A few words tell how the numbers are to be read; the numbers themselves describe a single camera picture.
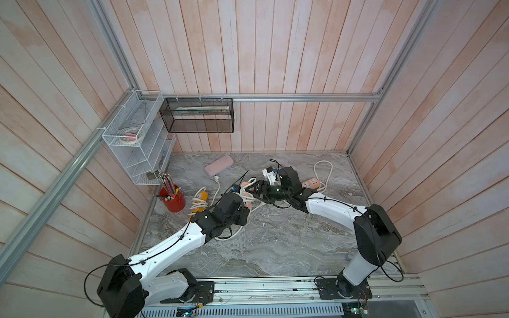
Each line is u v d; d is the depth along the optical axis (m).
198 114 1.03
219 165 1.12
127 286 0.38
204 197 0.95
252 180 0.81
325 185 1.04
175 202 0.90
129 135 0.74
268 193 0.75
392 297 0.73
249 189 0.78
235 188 0.70
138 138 0.71
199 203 0.92
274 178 0.79
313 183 1.01
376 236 0.46
